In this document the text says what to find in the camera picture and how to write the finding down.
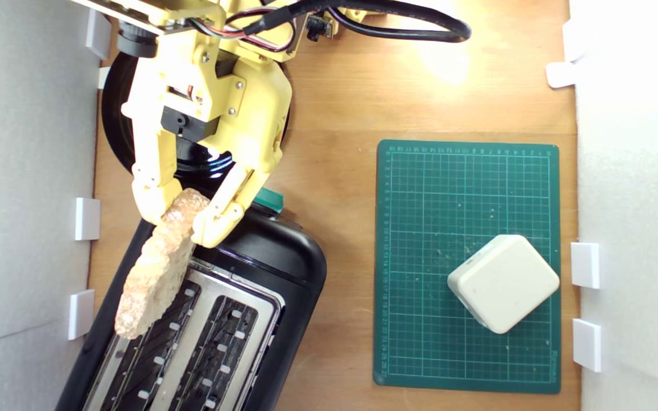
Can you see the brown bread slice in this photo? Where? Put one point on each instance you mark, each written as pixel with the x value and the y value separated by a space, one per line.
pixel 157 268

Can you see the green toaster lever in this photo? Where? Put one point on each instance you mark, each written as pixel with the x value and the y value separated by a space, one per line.
pixel 272 200

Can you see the black two-slot toaster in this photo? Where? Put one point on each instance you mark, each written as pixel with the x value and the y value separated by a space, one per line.
pixel 272 251

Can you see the black plate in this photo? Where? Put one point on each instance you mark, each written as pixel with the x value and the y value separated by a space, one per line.
pixel 116 120

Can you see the green cutting mat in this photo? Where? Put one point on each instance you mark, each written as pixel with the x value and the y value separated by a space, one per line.
pixel 420 257

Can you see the white block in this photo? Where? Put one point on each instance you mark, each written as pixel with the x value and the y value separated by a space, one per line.
pixel 503 282

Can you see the white wall clip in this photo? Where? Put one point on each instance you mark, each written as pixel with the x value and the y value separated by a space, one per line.
pixel 97 37
pixel 587 344
pixel 81 314
pixel 87 218
pixel 586 264
pixel 560 74
pixel 570 40
pixel 103 77

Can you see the yellow wrist camera mount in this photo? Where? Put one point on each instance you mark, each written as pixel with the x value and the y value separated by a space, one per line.
pixel 137 44

